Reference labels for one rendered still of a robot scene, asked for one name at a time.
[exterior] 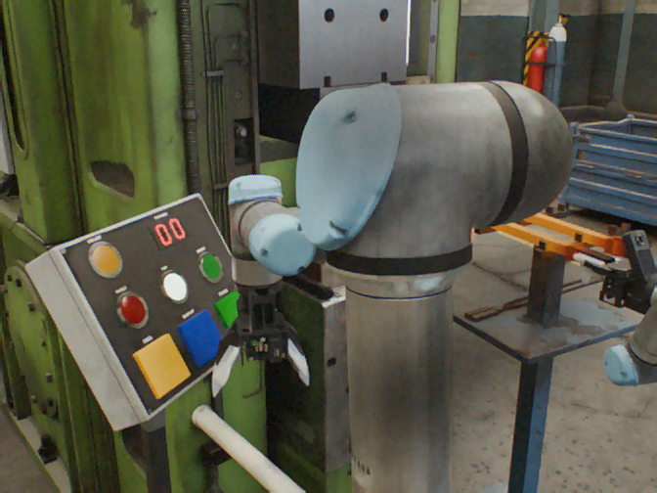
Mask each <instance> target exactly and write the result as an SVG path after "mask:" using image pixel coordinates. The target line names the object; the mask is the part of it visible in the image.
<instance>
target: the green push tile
mask: <svg viewBox="0 0 657 493"><path fill-rule="evenodd" d="M239 296H240V294H239V293H237V292H236V291H232V292H231V293H229V294H227V295H226V296H224V297H223V298H221V299H219V300H218V301H216V302H215V303H213V306H214V307H215V309H216V311H217V313H218V315H219V317H220V319H221V321H222V323H223V325H224V327H225V328H226V330H228V329H229V328H230V326H231V325H232V322H234V319H235V318H237V317H238V316H239V315H238V309H237V303H236V301H237V300H238V298H239Z"/></svg>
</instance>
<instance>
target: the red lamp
mask: <svg viewBox="0 0 657 493"><path fill-rule="evenodd" d="M121 313H122V315H123V317H124V318H125V319H126V320H127V321H128V322H129V323H131V324H140V323H141V322H143V320H144V319H145V315H146V310H145V306H144V304H143V303H142V301H141V300H140V299H139V298H137V297H136V296H132V295H129V296H126V297H125V298H123V300H122V302H121Z"/></svg>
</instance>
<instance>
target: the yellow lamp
mask: <svg viewBox="0 0 657 493"><path fill-rule="evenodd" d="M93 258H94V262H95V264H96V266H97V267H98V268H99V269H100V270H101V271H102V272H104V273H108V274H111V273H114V272H115V271H116V270H117V268H118V265H119V260H118V257H117V255H116V253H115V252H114V250H113V249H111V248H110V247H108V246H98V247H97V248H96V249H95V251H94V254H93Z"/></svg>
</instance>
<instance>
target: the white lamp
mask: <svg viewBox="0 0 657 493"><path fill-rule="evenodd" d="M164 286H165V289H166V291H167V293H168V294H169V295H170V296H171V297H172V298H174V299H182V298H183V297H184V296H185V294H186V286H185V283H184V281H183V280H182V279H181V278H180V277H179V276H178V275H176V274H169V275H168V276H167V277H166V278H165V281H164Z"/></svg>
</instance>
